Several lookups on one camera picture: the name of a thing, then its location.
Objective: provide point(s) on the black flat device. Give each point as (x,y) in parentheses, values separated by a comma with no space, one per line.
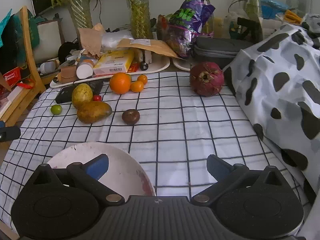
(65,95)

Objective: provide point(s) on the red dragon fruit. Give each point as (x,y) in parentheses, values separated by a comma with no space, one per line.
(206,79)

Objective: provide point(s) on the small tangerine back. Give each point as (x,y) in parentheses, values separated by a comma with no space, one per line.
(143,79)

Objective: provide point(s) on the yellow-green mango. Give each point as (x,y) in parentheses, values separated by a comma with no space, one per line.
(81,94)

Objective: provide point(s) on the left glass plant vase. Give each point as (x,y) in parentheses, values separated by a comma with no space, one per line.
(80,14)

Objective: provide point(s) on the brown leather pouch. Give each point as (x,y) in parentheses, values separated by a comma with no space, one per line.
(67,74)

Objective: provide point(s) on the checkered white tablecloth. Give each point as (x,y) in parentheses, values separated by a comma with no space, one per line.
(176,133)

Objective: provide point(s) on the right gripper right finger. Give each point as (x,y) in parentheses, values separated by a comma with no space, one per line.
(228,178)

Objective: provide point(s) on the red cherry tomato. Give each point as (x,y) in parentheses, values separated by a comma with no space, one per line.
(97,98)

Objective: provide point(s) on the purple snack bag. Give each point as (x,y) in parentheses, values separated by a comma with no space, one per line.
(182,28)

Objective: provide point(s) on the small green lime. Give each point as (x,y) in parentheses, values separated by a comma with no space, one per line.
(56,109)

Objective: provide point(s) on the grey zip case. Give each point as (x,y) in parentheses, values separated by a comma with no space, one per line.
(221,51)

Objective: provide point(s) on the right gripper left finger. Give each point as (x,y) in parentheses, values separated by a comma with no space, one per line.
(87,176)

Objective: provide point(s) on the small tangerine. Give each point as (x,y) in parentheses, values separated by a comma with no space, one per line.
(137,86)
(143,79)

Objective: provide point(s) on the cow-print cloth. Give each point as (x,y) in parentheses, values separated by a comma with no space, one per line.
(276,84)

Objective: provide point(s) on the dark passion fruit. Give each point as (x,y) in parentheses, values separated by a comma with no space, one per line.
(131,116)

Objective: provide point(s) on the white floral plate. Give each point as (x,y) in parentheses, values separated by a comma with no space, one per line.
(124,175)

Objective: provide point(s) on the wooden chair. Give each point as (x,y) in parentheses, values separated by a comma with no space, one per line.
(32,85)

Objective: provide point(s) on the glass plant vase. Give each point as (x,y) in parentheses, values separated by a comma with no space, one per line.
(140,19)
(80,14)

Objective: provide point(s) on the torn brown paper bag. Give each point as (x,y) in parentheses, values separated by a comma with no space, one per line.
(91,39)

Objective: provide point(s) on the white cylinder bottle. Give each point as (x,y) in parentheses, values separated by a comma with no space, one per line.
(85,69)

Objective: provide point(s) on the large orange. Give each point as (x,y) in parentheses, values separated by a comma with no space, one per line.
(120,83)

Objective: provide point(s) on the middle glass plant vase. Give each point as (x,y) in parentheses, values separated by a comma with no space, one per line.
(140,19)

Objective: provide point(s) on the brown padded envelope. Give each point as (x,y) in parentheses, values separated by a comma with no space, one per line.
(157,46)

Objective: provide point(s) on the small tangerine front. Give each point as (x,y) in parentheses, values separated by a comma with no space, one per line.
(137,86)

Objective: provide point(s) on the yellow white box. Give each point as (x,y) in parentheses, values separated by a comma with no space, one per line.
(114,62)

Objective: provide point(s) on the cream oval tray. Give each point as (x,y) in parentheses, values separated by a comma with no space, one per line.
(159,63)

